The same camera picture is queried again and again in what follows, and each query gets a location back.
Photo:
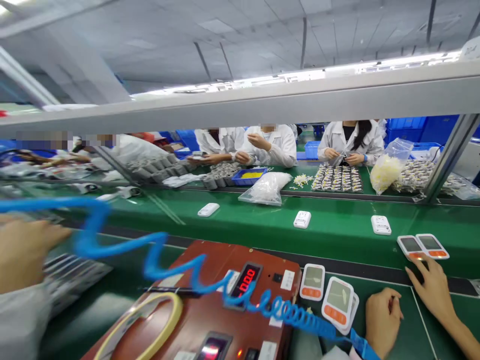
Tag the person's right hand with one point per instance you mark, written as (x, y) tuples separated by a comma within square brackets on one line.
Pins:
[(435, 290)]

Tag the person's left hand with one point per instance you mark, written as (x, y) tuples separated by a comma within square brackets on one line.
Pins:
[(382, 318)]

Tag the person's left fingers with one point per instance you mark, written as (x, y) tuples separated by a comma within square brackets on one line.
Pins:
[(397, 308)]

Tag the white monitor with orange buttons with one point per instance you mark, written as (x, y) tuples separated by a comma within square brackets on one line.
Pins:
[(432, 245), (410, 245), (354, 318), (312, 281), (337, 302)]

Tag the white face-down monitor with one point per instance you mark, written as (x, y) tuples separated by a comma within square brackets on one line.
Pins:
[(380, 225), (208, 210), (302, 219)]

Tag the pile of clear packets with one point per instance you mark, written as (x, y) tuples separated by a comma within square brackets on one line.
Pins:
[(414, 178), (337, 180)]

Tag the clear bag of cream parts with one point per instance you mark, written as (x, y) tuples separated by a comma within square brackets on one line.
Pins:
[(386, 170)]

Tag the pile of small cream parts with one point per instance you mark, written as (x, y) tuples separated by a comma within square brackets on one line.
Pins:
[(302, 180)]

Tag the green conveyor belt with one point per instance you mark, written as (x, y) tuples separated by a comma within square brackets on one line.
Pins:
[(255, 225)]

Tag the clear bag of white parts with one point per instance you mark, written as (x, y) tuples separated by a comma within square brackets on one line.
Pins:
[(264, 189)]

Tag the blue crate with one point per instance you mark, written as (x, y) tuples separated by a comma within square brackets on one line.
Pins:
[(187, 139), (314, 150)]

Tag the stack of blue crates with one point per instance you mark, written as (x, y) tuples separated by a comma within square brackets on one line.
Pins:
[(423, 129)]

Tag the red-brown tester box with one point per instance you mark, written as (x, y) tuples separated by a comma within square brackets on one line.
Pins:
[(210, 311)]

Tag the blue tray of yellow parts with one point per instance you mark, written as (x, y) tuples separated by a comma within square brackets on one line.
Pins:
[(249, 177)]

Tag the group of grey cylinders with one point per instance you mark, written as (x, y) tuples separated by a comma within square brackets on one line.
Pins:
[(219, 178), (157, 167)]

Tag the yellow tape roll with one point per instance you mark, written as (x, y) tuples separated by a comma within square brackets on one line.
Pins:
[(176, 313)]

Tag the black pen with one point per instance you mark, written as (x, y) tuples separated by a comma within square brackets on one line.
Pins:
[(172, 290)]

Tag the pile of white plastic pieces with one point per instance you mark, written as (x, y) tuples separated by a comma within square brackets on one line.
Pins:
[(182, 181)]

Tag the long white lamp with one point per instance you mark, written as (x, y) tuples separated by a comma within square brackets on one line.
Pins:
[(300, 77)]

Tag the white hanging sign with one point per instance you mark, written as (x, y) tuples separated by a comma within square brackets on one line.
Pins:
[(471, 48)]

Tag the white rounded device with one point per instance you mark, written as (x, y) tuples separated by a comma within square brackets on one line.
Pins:
[(84, 187), (128, 192)]

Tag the grey ridged tray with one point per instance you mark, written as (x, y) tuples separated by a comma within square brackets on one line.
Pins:
[(73, 279)]

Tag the grey metal workstation frame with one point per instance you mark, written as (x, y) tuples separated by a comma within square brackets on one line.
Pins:
[(240, 101)]

